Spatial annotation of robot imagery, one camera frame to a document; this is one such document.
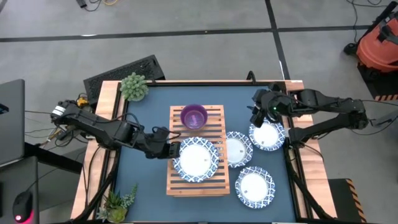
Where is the grey laptop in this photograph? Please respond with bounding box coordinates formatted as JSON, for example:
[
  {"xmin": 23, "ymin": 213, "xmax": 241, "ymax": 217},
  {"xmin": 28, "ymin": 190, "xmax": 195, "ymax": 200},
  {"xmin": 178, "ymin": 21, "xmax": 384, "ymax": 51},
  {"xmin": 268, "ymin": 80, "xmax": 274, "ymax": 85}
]
[{"xmin": 0, "ymin": 78, "xmax": 25, "ymax": 166}]

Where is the orange shop vacuum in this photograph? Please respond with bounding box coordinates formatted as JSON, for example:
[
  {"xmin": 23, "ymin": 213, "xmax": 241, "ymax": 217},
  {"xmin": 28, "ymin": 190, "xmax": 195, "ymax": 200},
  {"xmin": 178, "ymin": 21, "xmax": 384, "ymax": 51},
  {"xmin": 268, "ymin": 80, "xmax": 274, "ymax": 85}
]
[{"xmin": 343, "ymin": 1, "xmax": 398, "ymax": 74}]

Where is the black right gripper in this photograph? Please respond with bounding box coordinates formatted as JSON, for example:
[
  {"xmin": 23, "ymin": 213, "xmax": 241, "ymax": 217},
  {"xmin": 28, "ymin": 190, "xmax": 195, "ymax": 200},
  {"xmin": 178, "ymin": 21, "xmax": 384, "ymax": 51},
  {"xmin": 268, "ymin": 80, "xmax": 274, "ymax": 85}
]
[{"xmin": 248, "ymin": 88, "xmax": 285, "ymax": 129}]

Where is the wooden slatted shelf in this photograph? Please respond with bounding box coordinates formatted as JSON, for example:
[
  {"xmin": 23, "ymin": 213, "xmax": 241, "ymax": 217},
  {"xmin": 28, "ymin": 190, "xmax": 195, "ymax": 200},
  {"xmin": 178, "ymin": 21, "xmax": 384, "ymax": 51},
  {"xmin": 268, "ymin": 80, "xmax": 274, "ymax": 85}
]
[{"xmin": 166, "ymin": 105, "xmax": 231, "ymax": 197}]

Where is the black side desk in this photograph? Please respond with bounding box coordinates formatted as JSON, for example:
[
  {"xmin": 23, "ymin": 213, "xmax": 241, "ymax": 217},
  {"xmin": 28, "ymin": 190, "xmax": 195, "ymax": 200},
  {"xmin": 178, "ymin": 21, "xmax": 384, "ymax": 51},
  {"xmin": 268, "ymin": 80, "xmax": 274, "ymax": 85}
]
[{"xmin": 0, "ymin": 155, "xmax": 40, "ymax": 224}]

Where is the black computer mouse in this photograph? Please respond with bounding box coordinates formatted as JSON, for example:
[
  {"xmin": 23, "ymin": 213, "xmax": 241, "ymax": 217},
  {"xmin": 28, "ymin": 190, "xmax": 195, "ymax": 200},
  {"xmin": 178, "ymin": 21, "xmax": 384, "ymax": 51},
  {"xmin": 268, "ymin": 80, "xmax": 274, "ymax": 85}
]
[{"xmin": 12, "ymin": 190, "xmax": 34, "ymax": 224}]

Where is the black table frame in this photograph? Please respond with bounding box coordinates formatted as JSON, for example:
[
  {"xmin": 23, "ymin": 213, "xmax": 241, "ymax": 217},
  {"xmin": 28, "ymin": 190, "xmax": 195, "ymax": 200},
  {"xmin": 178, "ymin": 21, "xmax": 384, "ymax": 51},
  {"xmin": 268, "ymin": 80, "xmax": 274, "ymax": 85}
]
[{"xmin": 110, "ymin": 80, "xmax": 312, "ymax": 223}]

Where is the thin black floor cable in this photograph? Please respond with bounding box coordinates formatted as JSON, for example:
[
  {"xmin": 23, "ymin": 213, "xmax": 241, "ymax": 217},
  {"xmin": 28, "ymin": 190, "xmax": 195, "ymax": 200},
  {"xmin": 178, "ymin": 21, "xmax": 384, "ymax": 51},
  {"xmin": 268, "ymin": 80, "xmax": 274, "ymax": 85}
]
[{"xmin": 346, "ymin": 0, "xmax": 393, "ymax": 44}]

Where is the tangled cable bundle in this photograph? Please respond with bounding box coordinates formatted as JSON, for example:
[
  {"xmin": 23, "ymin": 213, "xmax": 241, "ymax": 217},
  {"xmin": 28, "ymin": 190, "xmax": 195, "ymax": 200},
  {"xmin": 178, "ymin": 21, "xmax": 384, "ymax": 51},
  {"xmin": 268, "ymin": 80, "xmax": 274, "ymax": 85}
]
[{"xmin": 24, "ymin": 105, "xmax": 94, "ymax": 147}]

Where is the blue table mat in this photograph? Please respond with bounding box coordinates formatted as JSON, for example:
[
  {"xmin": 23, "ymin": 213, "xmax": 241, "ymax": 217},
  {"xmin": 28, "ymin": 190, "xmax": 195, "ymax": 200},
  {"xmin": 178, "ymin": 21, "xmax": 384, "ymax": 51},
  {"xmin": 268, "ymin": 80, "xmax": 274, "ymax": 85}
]
[{"xmin": 114, "ymin": 85, "xmax": 298, "ymax": 222}]

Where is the black rig support post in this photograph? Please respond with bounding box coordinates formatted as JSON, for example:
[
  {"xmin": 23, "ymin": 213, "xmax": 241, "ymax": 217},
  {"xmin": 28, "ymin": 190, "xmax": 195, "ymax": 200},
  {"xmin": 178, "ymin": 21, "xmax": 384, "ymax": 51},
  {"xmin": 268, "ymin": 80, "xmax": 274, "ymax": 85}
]
[
  {"xmin": 72, "ymin": 148, "xmax": 122, "ymax": 224},
  {"xmin": 284, "ymin": 152, "xmax": 335, "ymax": 223}
]

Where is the blue patterned paper bowl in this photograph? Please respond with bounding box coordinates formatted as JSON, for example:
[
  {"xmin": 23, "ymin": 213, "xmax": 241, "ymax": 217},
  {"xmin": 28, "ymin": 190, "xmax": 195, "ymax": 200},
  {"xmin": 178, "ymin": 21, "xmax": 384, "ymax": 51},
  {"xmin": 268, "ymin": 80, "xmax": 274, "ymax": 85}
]
[
  {"xmin": 248, "ymin": 119, "xmax": 286, "ymax": 152},
  {"xmin": 223, "ymin": 131, "xmax": 254, "ymax": 169},
  {"xmin": 234, "ymin": 166, "xmax": 276, "ymax": 209},
  {"xmin": 172, "ymin": 136, "xmax": 220, "ymax": 184}
]

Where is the purple plastic bowl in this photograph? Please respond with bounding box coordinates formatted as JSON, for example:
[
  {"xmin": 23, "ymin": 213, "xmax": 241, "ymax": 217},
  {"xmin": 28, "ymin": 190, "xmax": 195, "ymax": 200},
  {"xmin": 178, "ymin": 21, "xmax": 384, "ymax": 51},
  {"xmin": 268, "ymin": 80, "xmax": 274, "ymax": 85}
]
[{"xmin": 180, "ymin": 103, "xmax": 209, "ymax": 130}]

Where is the black hazard-striped floor mat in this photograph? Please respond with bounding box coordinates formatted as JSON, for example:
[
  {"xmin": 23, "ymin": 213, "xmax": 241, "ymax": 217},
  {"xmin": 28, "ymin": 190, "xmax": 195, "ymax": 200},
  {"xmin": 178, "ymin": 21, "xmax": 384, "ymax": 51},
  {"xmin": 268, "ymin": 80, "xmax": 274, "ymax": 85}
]
[
  {"xmin": 357, "ymin": 62, "xmax": 398, "ymax": 102},
  {"xmin": 328, "ymin": 178, "xmax": 368, "ymax": 223}
]

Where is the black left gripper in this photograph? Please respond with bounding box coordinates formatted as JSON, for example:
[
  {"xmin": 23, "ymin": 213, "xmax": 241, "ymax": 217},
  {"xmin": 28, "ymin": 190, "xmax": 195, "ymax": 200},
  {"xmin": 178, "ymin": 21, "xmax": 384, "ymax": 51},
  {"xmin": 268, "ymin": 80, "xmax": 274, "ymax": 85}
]
[{"xmin": 144, "ymin": 126, "xmax": 182, "ymax": 160}]

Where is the mixed spiky succulent plant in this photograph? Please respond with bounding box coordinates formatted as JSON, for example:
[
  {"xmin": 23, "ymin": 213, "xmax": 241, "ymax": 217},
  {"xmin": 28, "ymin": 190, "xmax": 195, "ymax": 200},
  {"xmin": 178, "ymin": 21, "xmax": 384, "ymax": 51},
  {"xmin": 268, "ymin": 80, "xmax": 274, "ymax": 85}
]
[{"xmin": 96, "ymin": 185, "xmax": 138, "ymax": 224}]

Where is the round green succulent plant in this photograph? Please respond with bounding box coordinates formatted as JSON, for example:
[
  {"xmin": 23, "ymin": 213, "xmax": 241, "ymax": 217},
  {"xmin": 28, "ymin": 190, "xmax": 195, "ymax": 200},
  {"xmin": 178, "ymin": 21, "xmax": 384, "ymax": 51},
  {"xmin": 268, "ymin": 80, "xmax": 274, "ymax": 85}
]
[{"xmin": 119, "ymin": 72, "xmax": 149, "ymax": 102}]

